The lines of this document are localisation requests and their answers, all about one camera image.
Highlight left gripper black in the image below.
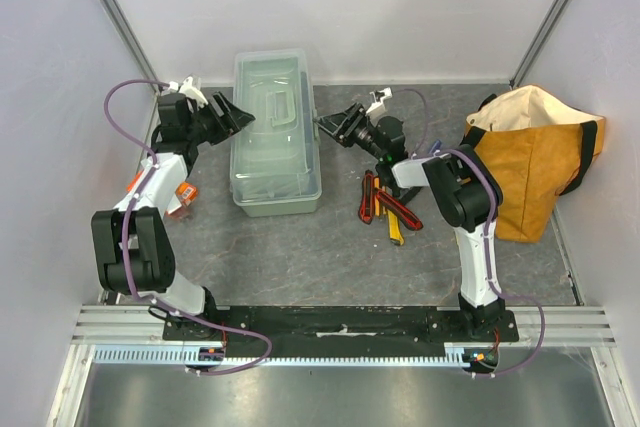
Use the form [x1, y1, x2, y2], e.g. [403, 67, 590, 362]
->
[188, 93, 258, 148]

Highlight green translucent tool box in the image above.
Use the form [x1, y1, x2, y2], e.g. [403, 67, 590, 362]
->
[230, 49, 322, 217]

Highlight yellow black utility knife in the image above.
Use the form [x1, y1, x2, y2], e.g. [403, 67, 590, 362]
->
[374, 198, 387, 219]
[387, 211, 405, 246]

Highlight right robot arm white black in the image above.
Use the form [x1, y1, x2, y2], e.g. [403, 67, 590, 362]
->
[314, 103, 508, 341]

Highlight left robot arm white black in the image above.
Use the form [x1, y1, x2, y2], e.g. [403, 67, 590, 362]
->
[91, 92, 255, 340]

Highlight black long tool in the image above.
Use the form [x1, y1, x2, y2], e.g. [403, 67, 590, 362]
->
[396, 186, 422, 206]

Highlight orange screw box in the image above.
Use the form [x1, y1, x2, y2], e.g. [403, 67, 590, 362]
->
[166, 182, 198, 218]

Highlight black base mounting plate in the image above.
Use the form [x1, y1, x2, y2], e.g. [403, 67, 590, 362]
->
[162, 305, 519, 354]

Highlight mustard canvas tote bag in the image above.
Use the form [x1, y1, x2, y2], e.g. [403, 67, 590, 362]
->
[462, 85, 606, 243]

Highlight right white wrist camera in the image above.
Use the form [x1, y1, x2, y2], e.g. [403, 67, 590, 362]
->
[366, 87, 393, 121]

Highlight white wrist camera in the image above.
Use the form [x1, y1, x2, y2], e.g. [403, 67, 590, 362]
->
[166, 76, 208, 107]
[366, 87, 393, 121]

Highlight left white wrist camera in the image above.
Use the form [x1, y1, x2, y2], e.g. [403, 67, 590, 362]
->
[166, 76, 208, 107]

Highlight blue grey cable duct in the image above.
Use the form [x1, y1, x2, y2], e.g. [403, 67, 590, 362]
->
[93, 345, 470, 368]

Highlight aluminium rail frame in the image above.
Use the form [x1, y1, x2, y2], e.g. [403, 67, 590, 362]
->
[48, 305, 638, 426]

